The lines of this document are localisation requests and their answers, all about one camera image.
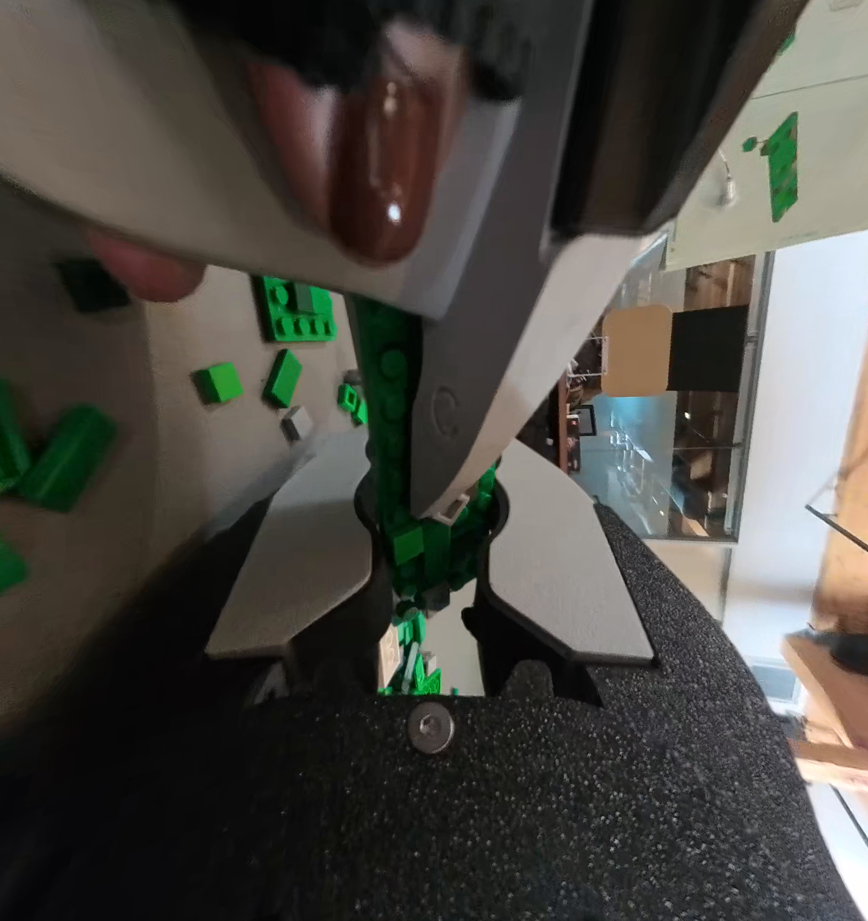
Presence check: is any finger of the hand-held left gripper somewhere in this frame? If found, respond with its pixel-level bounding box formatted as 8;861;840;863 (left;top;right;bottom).
405;101;667;522

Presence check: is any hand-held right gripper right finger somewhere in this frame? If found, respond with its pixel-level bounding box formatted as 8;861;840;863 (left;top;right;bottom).
476;439;658;666

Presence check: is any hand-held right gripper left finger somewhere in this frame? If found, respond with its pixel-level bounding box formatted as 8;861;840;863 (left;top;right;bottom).
204;435;395;661

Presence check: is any long green studded plate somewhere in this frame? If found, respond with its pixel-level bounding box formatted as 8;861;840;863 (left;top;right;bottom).
346;295;422;520

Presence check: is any green brick assembly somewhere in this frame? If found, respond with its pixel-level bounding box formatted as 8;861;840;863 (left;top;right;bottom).
375;466;504;614

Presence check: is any person's left hand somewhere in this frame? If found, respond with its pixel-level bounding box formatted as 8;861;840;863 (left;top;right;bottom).
85;22;474;305

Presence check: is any pile of loose bricks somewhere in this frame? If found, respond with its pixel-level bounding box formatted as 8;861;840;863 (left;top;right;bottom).
376;615;444;697

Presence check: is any white sheet with green print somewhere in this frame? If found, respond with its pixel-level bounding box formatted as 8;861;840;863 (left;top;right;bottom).
666;0;868;272

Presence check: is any green square tile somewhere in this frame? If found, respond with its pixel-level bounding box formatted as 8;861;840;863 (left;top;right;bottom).
191;361;245;405
261;348;304;409

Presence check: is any green studded plate grey tile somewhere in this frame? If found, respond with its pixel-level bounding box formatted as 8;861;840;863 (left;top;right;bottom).
253;275;338;344

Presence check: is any green slope brick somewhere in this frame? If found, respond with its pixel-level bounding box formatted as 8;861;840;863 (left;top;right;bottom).
15;404;118;514

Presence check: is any dark green brick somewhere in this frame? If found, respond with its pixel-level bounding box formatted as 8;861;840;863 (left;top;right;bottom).
55;258;131;315

